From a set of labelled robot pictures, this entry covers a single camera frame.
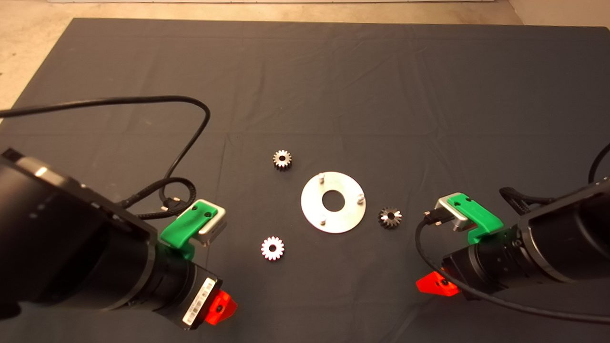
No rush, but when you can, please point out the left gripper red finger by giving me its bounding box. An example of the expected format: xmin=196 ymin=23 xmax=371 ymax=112
xmin=206 ymin=291 xmax=238 ymax=326

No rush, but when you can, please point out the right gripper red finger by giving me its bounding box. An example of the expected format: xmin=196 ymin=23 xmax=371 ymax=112
xmin=416 ymin=271 xmax=460 ymax=297

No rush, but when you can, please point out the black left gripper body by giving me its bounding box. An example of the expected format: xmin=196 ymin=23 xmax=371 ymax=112
xmin=155 ymin=255 xmax=223 ymax=330

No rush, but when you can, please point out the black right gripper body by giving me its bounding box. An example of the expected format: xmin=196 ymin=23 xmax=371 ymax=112
xmin=442 ymin=228 xmax=529 ymax=301

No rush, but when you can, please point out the white bevel gear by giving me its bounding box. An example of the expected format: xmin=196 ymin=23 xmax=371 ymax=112
xmin=261 ymin=236 xmax=285 ymax=262

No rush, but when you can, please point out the small steel planetary gear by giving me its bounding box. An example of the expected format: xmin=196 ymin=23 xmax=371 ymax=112
xmin=378 ymin=207 xmax=402 ymax=230
xmin=273 ymin=150 xmax=293 ymax=172

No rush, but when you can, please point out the round metal carrier plate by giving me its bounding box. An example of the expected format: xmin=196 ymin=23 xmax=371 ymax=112
xmin=301 ymin=171 xmax=367 ymax=234

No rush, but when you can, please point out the dark grey table cloth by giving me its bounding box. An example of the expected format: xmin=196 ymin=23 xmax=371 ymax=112
xmin=0 ymin=18 xmax=610 ymax=343

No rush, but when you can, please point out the silver right camera box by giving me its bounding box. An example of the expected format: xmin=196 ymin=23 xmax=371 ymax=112
xmin=436 ymin=195 xmax=470 ymax=232

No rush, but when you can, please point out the silver camera box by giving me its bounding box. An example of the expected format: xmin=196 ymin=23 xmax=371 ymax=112
xmin=436 ymin=195 xmax=470 ymax=232
xmin=193 ymin=199 xmax=227 ymax=247

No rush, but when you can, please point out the green right camera mount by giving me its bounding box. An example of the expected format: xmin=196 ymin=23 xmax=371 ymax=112
xmin=447 ymin=192 xmax=505 ymax=244

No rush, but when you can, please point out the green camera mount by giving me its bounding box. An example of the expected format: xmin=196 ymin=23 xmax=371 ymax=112
xmin=160 ymin=200 xmax=220 ymax=260
xmin=447 ymin=192 xmax=505 ymax=244

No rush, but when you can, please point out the green left camera mount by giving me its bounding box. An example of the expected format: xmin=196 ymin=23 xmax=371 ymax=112
xmin=160 ymin=200 xmax=220 ymax=260

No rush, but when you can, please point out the silver left camera box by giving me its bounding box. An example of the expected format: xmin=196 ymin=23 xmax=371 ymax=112
xmin=193 ymin=199 xmax=227 ymax=247

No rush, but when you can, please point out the braided black right arm cable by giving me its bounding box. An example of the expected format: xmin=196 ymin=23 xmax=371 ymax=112
xmin=499 ymin=187 xmax=558 ymax=215

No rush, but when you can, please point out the braided black arm cable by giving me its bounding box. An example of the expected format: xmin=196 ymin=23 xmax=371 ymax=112
xmin=499 ymin=187 xmax=558 ymax=215
xmin=119 ymin=177 xmax=197 ymax=221

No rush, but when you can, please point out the braided black left arm cable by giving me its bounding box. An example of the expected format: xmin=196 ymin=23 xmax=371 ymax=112
xmin=119 ymin=177 xmax=197 ymax=221

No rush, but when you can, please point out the thin black left camera cable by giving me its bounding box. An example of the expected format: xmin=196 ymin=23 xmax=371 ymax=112
xmin=0 ymin=96 xmax=211 ymax=210

